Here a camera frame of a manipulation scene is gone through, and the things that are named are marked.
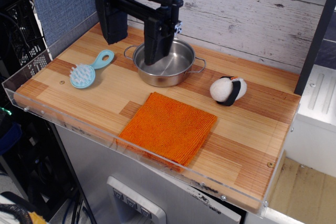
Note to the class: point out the blue fabric panel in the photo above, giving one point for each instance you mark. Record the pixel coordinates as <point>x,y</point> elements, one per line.
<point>65,20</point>

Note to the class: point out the stainless steel pot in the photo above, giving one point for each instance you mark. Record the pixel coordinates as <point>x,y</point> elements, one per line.
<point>172,69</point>

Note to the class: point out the black plastic crate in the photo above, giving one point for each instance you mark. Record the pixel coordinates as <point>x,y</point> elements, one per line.
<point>21,38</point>

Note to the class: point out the dark grey right post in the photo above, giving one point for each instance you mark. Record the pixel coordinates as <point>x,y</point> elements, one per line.
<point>318,37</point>

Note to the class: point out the white plush sushi toy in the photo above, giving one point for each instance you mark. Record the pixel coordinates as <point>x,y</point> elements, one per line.
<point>226,90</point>

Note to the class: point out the light blue hair brush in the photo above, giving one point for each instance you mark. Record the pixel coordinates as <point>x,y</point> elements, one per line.
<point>82,76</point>

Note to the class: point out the clear acrylic table guard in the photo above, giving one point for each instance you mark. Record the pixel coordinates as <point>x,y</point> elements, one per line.
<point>216,137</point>

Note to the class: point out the orange towel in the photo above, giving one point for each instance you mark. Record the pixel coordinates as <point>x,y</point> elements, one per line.
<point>168,131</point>

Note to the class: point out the silver toy fridge cabinet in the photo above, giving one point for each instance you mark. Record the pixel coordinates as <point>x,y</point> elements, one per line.
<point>93,163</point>

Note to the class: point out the white toy sink counter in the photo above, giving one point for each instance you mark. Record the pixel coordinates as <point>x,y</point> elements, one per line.
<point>311,138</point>

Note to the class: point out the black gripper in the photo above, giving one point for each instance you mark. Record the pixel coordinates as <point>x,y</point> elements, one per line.
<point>160,17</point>

